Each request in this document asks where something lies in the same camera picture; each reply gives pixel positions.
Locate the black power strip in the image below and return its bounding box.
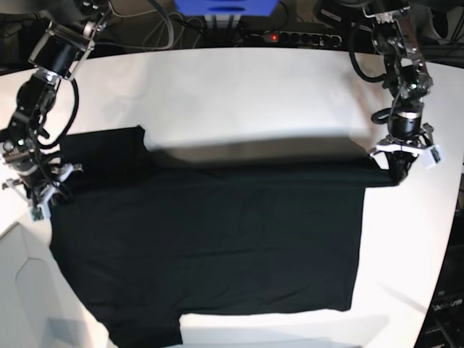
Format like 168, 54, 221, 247
236, 31, 343, 49

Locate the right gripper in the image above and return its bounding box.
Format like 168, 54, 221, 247
1, 159, 83, 210

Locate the blue plastic box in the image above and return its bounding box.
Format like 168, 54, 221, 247
174, 0, 279, 17

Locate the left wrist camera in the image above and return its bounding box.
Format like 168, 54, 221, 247
421, 145, 444, 170

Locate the black T-shirt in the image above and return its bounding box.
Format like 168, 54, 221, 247
50, 127, 394, 347

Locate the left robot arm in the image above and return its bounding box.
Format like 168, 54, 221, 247
342, 1, 441, 183

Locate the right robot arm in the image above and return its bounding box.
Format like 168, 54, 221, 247
1, 1, 112, 220

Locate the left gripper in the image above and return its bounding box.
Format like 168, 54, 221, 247
368, 123, 435, 183

